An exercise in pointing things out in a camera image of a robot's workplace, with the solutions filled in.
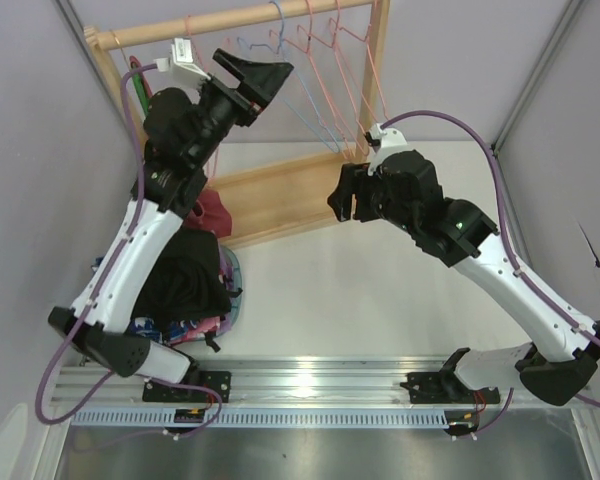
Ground blue wire hanger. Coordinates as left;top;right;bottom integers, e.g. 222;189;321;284
237;0;341;155

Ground black trousers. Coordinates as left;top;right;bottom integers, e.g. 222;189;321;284
131;228;231;328

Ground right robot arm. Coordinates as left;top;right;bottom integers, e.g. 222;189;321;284
327;150;600;406

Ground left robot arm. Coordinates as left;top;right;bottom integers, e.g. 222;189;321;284
48;49;294;384

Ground green hanger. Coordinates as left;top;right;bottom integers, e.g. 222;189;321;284
129;56;152;115

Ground wooden clothes rack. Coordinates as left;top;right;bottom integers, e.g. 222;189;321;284
84;0;392;250

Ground maroon tank top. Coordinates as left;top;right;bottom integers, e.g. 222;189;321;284
129;55;235;239

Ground blue plastic laundry basket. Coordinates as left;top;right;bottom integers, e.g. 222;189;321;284
219;245;243;335

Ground pink wire hanger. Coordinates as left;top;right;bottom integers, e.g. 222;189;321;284
185;15;219;180
330;1;390;161
297;1;373;161
268;0;354;162

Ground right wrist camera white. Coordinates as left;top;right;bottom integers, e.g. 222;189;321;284
365;123;409;176

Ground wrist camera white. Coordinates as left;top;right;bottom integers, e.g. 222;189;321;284
154;38;211;90
365;123;409;176

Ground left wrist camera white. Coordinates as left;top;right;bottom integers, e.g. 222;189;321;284
154;38;211;90

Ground aluminium mounting rail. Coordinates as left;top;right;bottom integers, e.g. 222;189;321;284
49;355;600;409

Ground slotted cable duct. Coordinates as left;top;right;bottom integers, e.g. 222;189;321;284
71;407;449;429

